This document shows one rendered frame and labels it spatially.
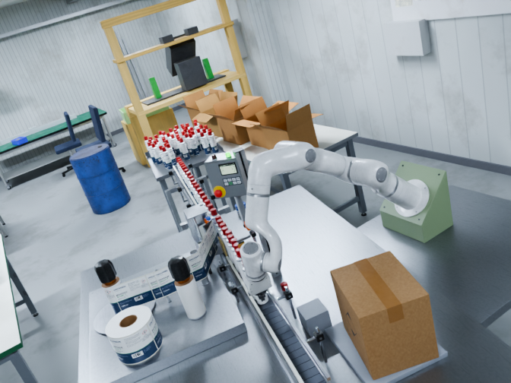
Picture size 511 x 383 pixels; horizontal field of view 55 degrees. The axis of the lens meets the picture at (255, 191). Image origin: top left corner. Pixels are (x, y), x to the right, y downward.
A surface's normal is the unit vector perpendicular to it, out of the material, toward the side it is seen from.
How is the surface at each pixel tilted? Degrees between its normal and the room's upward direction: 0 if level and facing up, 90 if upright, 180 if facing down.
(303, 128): 90
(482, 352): 0
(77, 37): 90
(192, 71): 90
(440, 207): 90
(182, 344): 0
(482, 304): 0
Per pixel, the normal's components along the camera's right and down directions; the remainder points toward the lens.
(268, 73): 0.49, 0.22
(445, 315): -0.27, -0.88
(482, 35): -0.83, 0.42
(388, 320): 0.17, 0.36
